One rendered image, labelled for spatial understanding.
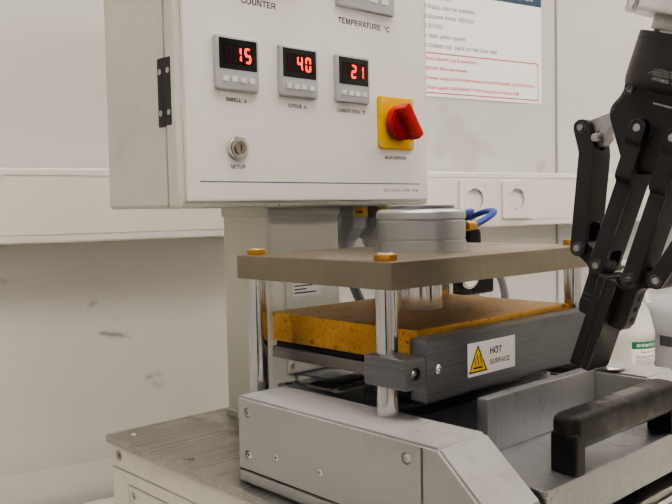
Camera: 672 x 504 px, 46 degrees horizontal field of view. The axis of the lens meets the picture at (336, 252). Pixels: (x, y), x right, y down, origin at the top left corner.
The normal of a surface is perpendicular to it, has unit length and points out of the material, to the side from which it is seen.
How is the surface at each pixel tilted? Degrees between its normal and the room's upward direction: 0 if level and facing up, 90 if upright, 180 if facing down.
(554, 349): 90
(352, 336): 90
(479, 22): 90
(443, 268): 90
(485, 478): 41
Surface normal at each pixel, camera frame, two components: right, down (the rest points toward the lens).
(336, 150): 0.68, 0.03
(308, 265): -0.73, 0.05
